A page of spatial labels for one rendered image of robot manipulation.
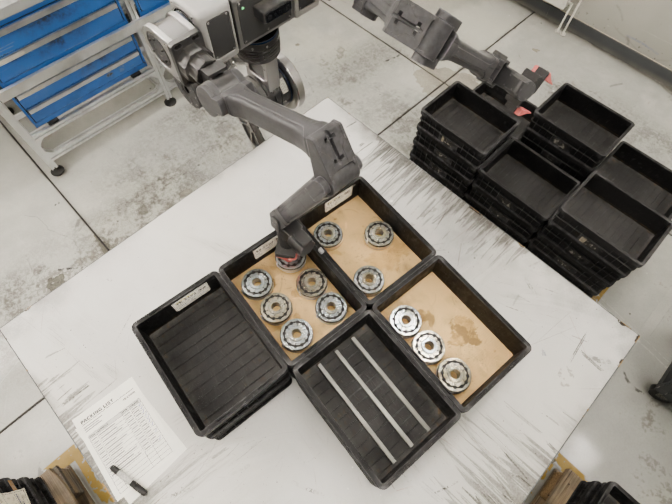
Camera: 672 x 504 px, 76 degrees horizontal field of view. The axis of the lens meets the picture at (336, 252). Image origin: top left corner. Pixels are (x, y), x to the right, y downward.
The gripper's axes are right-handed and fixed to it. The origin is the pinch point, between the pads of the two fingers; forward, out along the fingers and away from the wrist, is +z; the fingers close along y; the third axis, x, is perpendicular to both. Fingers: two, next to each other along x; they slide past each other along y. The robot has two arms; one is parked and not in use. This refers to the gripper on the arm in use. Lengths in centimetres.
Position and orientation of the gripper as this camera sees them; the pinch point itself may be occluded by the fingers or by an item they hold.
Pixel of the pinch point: (289, 253)
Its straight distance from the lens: 144.8
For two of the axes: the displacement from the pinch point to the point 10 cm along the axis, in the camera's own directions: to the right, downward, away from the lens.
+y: 1.4, -8.8, 4.5
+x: -9.9, -1.4, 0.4
